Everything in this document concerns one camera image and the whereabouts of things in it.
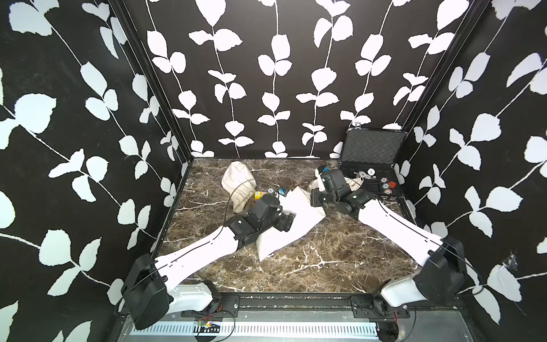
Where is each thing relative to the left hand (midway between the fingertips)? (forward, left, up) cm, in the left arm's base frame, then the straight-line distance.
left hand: (287, 205), depth 78 cm
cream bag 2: (+3, -5, -3) cm, 7 cm away
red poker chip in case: (+22, -57, -19) cm, 64 cm away
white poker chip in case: (+31, -49, -19) cm, 61 cm away
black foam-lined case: (+37, -47, -11) cm, 60 cm away
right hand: (+7, -9, 0) cm, 11 cm away
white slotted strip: (-35, +27, -22) cm, 49 cm away
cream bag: (+21, +21, -14) cm, 33 cm away
